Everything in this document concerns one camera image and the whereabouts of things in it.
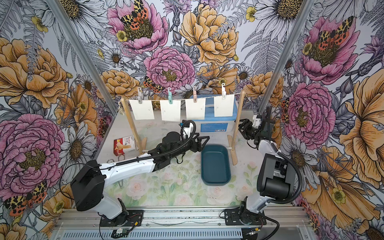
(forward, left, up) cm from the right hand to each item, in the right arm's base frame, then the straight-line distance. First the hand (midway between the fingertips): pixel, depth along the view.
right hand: (235, 126), depth 89 cm
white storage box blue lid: (+7, +10, -8) cm, 15 cm away
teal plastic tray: (-17, +12, -17) cm, 27 cm away
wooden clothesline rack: (-2, +58, -12) cm, 59 cm away
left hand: (-13, +19, +6) cm, 24 cm away
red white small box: (-3, +71, -12) cm, 72 cm away
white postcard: (-5, +35, +18) cm, 40 cm away
